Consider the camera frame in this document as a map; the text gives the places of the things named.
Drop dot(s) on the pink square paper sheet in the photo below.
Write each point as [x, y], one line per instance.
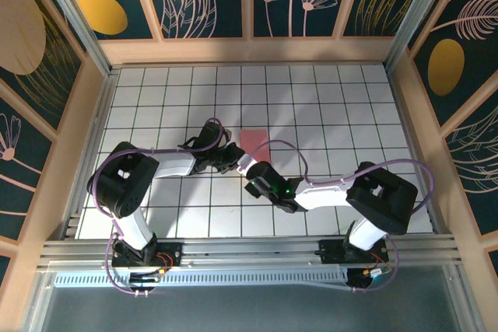
[254, 141]

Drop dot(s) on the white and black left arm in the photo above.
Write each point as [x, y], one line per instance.
[134, 227]

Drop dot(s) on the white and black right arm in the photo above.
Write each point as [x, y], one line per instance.
[323, 196]

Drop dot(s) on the blue panel yellow oval feather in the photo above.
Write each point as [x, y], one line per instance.
[132, 5]

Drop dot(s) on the blue panel single pink flower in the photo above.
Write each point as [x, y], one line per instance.
[19, 161]

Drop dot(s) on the blue panel pink fern leaves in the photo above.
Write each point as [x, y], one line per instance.
[478, 168]

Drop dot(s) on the panel beige disc gold lines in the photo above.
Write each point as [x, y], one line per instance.
[23, 29]

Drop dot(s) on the blue panel yellow oval fern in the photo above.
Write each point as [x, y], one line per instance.
[467, 36]

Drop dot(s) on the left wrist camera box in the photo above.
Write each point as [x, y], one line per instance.
[229, 135]

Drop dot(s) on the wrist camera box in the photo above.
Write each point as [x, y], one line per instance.
[229, 135]
[246, 161]

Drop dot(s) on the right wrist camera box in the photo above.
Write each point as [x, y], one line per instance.
[246, 161]

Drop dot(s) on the long aluminium mounting rail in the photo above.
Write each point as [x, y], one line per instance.
[249, 250]

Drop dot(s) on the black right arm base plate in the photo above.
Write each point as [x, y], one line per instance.
[327, 254]

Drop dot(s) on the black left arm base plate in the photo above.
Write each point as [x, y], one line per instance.
[173, 254]

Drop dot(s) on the aluminium table side rail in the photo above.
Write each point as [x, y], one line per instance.
[103, 106]
[404, 106]

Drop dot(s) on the aluminium corner post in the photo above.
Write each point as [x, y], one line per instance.
[83, 29]
[413, 17]

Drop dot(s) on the aluminium frame leg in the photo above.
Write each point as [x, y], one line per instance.
[36, 308]
[465, 308]

